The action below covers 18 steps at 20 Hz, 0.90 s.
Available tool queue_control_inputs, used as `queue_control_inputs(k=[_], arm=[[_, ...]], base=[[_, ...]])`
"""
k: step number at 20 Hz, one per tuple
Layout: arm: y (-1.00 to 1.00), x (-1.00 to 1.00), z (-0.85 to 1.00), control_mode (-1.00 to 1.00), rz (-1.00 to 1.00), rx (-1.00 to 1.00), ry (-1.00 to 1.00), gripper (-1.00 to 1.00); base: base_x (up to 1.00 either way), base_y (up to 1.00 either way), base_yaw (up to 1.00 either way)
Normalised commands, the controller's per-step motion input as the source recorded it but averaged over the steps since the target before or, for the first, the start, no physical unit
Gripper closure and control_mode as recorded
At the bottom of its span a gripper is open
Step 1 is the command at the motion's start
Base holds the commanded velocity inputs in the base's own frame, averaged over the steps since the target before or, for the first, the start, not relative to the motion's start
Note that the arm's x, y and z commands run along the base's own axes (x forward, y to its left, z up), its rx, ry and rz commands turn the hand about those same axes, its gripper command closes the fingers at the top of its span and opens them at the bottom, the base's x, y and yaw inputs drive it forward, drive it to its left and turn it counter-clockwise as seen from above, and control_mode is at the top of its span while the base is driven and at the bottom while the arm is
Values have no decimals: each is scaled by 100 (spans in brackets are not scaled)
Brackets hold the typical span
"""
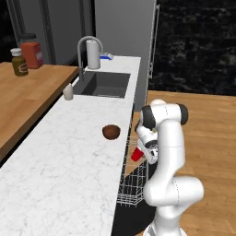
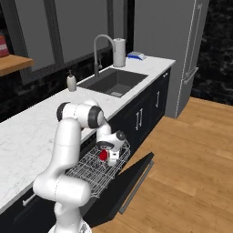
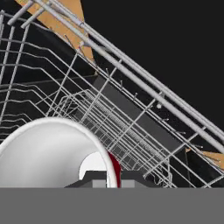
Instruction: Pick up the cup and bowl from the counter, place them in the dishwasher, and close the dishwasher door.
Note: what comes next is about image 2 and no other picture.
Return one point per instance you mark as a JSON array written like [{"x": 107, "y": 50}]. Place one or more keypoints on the blue and white flat object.
[{"x": 136, "y": 55}]

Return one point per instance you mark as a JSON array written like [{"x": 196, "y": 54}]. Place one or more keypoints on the red cup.
[{"x": 103, "y": 155}]

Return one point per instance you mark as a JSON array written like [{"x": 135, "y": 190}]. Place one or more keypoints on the grey framed window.
[{"x": 75, "y": 27}]

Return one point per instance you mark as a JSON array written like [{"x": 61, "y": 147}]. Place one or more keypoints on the black dishwasher door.
[{"x": 121, "y": 185}]

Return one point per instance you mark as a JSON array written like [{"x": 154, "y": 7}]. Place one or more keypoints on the black cupboard door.
[
  {"x": 159, "y": 97},
  {"x": 132, "y": 127},
  {"x": 145, "y": 116}
]

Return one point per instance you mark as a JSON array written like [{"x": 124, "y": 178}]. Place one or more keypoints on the red box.
[{"x": 3, "y": 47}]

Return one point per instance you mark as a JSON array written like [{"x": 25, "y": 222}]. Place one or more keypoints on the black drawer front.
[
  {"x": 21, "y": 215},
  {"x": 166, "y": 73}
]

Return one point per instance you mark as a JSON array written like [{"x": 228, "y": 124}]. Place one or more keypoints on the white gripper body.
[{"x": 111, "y": 161}]

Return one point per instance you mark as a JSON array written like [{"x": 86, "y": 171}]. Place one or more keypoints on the wooden shelf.
[{"x": 13, "y": 63}]

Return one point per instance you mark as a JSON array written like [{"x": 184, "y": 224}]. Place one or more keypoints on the dark grey sink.
[{"x": 116, "y": 81}]

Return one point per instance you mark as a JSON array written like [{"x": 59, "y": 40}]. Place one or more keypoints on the grey curved tap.
[{"x": 97, "y": 51}]

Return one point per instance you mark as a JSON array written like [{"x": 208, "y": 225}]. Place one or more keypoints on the grey fridge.
[{"x": 164, "y": 45}]

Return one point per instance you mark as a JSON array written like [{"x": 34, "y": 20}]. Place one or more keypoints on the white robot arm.
[{"x": 65, "y": 142}]

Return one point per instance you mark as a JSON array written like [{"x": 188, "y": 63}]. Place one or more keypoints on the white soap dispenser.
[{"x": 72, "y": 83}]

